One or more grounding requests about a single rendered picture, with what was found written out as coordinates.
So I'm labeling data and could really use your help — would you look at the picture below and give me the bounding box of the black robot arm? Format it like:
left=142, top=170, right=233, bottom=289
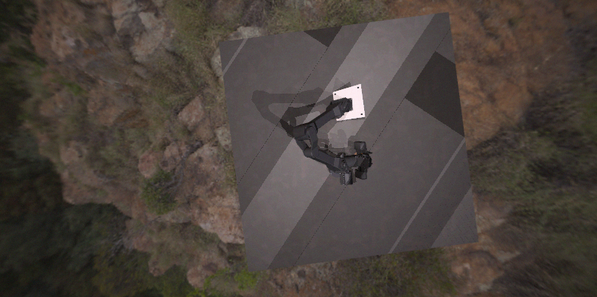
left=293, top=97, right=371, bottom=185

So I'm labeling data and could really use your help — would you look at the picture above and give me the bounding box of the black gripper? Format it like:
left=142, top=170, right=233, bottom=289
left=351, top=141, right=371, bottom=180

